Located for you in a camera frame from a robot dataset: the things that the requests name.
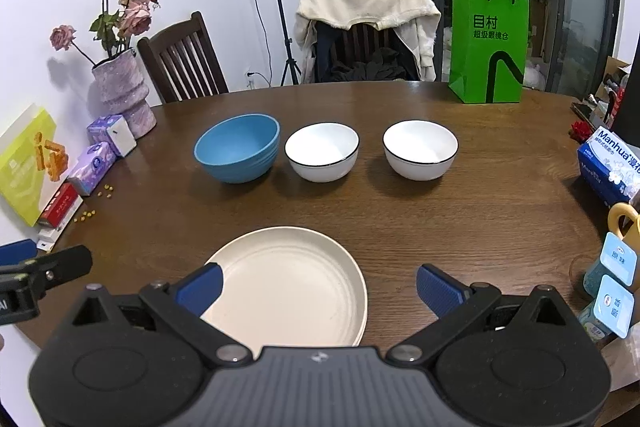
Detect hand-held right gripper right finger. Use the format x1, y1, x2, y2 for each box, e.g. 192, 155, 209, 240
389, 263, 577, 369

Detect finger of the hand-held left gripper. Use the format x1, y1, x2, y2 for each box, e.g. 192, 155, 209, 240
0, 245, 94, 303
0, 241, 39, 266

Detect black clothes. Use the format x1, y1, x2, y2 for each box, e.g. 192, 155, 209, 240
330, 48, 418, 82

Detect small bottle with blue lid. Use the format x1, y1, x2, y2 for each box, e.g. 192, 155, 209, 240
582, 232, 640, 295
577, 274, 636, 348

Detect translucent plastic container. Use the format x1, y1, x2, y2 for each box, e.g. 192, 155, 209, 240
597, 332, 640, 393

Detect purple and white box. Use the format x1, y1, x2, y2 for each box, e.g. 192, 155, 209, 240
86, 114, 137, 158

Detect yellow mug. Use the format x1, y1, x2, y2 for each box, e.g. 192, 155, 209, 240
607, 202, 640, 248

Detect white bowl with black rim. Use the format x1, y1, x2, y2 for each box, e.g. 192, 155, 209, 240
382, 120, 459, 182
284, 123, 360, 183

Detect yellow-green snack box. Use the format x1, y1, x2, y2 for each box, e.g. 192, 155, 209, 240
0, 103, 68, 228

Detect black and orange paper bag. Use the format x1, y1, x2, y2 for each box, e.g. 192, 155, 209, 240
612, 57, 640, 138

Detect pink textured vase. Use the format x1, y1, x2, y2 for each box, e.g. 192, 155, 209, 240
92, 48, 157, 139

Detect navy garment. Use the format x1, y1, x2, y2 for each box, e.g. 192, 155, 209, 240
315, 22, 336, 82

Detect purple tissue pack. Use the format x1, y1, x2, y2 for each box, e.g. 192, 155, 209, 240
66, 142, 117, 196

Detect green paper bag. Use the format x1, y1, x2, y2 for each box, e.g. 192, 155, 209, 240
448, 0, 530, 104

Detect cardboard box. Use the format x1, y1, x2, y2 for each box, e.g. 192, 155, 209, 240
602, 56, 632, 100

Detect small red flower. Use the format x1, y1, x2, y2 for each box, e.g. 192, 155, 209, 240
569, 121, 593, 144

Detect blue bowl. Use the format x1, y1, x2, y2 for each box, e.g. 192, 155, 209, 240
194, 114, 281, 184

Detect dark wooden chair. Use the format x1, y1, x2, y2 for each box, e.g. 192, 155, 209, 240
317, 19, 418, 82
137, 11, 229, 104

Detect blue and white tissue pack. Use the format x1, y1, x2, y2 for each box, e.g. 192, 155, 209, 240
576, 125, 640, 208

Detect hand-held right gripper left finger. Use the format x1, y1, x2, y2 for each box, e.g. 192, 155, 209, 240
64, 263, 252, 369

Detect white box with red mark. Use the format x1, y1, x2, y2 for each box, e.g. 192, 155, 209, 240
36, 207, 83, 254

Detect scattered yellow snack bits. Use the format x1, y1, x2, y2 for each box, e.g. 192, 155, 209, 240
74, 184, 116, 224

